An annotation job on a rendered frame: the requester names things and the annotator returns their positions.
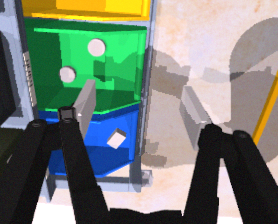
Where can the blue open bin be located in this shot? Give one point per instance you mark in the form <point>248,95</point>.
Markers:
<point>104,158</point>

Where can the grey metal shelf frame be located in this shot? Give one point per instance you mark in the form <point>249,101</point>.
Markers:
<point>14,39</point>

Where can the yellow bar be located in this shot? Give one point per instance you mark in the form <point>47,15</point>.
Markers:
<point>266,110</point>

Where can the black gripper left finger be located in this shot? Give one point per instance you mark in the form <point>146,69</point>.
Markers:
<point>23,177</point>

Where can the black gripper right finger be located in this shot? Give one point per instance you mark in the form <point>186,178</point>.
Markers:
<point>254,188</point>

